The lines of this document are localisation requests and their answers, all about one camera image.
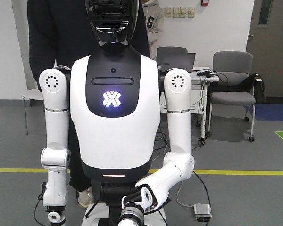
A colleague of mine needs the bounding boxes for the white robot arm image right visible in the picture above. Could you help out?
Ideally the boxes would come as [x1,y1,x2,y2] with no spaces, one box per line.
[118,69,195,226]

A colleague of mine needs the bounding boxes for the white robot arm image left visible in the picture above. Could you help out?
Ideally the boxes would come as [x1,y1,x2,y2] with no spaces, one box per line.
[39,66,71,226]

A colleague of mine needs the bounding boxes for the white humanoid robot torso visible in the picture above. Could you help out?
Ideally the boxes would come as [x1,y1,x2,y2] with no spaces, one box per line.
[70,53,160,183]

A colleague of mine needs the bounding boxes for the grey laptop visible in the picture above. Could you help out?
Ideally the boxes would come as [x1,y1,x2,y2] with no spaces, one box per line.
[156,53,196,72]

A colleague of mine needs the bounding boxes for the black robot head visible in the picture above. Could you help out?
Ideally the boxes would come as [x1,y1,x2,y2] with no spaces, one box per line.
[85,0,139,55]

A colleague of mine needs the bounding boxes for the grey office chair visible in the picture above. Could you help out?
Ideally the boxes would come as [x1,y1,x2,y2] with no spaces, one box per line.
[206,51,256,137]

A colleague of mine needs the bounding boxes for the person in grey hoodie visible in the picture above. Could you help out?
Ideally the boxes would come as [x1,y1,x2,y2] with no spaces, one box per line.
[141,0,164,60]

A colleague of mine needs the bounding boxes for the grey foot pedal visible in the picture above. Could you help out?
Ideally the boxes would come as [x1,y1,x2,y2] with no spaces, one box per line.
[193,203,212,222]

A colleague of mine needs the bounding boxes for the person in dark clothes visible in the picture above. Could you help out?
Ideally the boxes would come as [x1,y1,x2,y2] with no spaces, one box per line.
[27,0,150,209]

